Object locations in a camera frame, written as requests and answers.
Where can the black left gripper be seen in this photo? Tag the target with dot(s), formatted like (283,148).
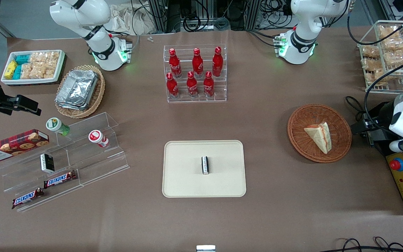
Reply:
(383,111)

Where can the triangle sandwich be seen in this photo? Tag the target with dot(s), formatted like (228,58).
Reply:
(318,136)

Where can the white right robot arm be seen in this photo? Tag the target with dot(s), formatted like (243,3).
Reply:
(100,42)

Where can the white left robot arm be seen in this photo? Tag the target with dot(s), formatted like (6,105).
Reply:
(303,31)

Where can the white rectangular snack tray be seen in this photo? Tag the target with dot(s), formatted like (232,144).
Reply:
(9,81)

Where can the brown round wicker basket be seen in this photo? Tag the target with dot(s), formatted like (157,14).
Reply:
(303,140)

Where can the light oval wicker basket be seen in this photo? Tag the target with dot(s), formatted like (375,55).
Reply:
(96,101)

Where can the beige plastic tray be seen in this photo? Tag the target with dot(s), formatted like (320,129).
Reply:
(187,175)

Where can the black equipment box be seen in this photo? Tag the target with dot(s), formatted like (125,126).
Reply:
(383,147)

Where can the teal snack pack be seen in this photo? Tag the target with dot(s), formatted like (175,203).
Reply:
(17,72)
(23,59)

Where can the yellow snack pack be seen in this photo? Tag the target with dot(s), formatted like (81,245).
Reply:
(11,69)

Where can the red plaid cookie box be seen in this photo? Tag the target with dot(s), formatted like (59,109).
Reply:
(16,144)

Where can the green lidded cup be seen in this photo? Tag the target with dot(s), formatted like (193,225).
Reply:
(54,124)

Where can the red emergency stop button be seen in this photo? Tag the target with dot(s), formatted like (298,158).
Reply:
(397,164)

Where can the stacked aluminium foil trays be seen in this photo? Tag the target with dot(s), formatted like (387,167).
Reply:
(77,89)

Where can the small black white box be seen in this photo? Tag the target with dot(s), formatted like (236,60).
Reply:
(205,165)
(47,163)

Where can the red lidded cup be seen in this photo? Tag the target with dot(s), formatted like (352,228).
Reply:
(95,136)

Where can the brown Snickers bar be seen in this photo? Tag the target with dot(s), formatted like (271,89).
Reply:
(27,198)
(59,179)

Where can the clear acrylic step shelf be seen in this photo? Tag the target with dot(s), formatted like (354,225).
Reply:
(93,164)

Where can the crumpled white cloth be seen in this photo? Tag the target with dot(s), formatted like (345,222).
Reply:
(128,19)

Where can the clear acrylic bottle rack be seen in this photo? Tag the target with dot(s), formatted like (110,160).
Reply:
(219,94)

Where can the red cola bottle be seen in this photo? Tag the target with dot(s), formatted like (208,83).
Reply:
(172,86)
(192,85)
(217,63)
(197,63)
(209,85)
(175,64)

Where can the small white black device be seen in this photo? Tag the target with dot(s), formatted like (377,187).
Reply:
(205,248)

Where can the aluminium frame post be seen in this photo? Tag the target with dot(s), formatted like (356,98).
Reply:
(253,14)
(157,15)

